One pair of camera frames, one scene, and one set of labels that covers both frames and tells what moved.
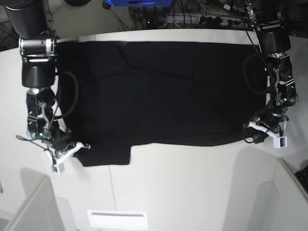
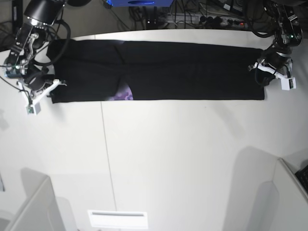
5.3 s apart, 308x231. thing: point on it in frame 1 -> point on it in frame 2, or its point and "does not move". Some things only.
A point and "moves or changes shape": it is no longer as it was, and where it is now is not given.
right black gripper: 255,130 -> 277,59
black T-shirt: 114,95 moves or changes shape
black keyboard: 302,175 does not move
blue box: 140,3 does not move
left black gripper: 59,139 -> 36,79
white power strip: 209,20 does not move
